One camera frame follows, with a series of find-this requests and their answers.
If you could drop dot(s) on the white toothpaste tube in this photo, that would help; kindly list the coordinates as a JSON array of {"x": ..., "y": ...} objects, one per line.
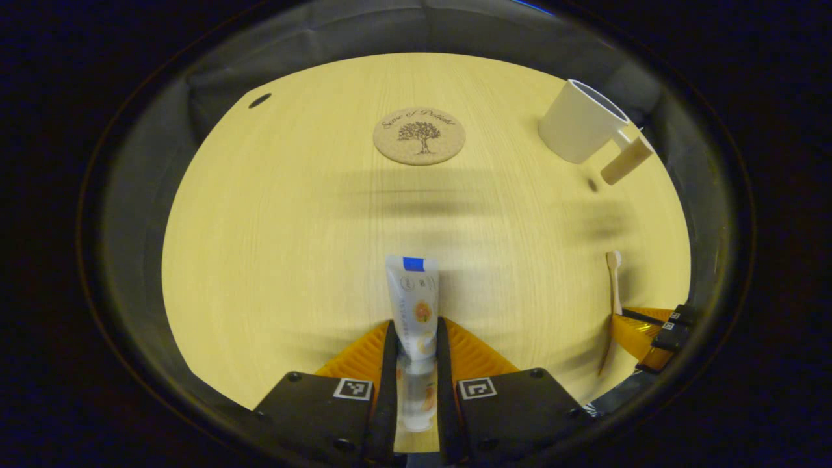
[{"x": 413, "y": 299}]

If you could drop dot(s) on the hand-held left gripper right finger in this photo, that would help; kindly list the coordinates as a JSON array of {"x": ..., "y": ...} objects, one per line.
[{"x": 513, "y": 416}]

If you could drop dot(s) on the beige toothbrush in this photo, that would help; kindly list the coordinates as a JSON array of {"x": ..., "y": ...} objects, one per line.
[{"x": 614, "y": 286}]

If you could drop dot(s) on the round cork coaster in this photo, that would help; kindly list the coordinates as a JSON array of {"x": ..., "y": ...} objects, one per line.
[{"x": 419, "y": 136}]

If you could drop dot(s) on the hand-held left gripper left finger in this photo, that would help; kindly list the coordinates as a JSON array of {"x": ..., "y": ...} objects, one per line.
[{"x": 312, "y": 409}]

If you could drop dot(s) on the light wooden desktop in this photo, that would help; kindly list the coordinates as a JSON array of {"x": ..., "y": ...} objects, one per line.
[{"x": 292, "y": 227}]

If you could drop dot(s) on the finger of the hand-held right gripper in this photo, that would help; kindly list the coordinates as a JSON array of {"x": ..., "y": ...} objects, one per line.
[
  {"x": 684, "y": 313},
  {"x": 640, "y": 338}
]

